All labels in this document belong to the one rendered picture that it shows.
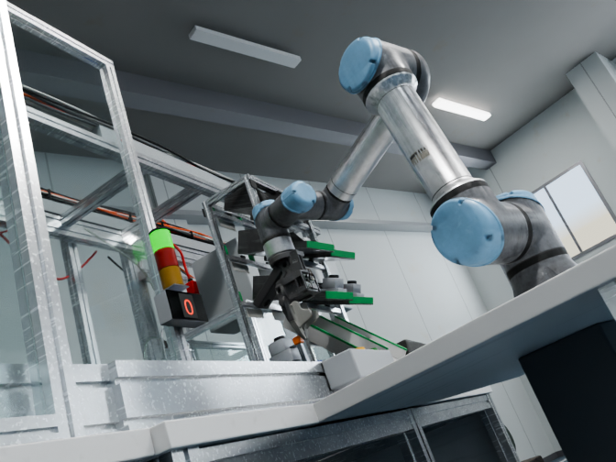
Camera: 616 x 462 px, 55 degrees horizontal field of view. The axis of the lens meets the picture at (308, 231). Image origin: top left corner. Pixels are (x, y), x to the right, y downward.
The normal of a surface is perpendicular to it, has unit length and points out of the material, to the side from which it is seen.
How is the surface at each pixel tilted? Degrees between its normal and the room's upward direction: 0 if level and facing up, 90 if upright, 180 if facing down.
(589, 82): 90
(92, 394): 90
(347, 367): 90
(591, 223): 90
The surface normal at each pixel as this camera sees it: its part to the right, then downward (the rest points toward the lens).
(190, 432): 0.81, -0.46
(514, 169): -0.73, -0.02
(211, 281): -0.49, -0.19
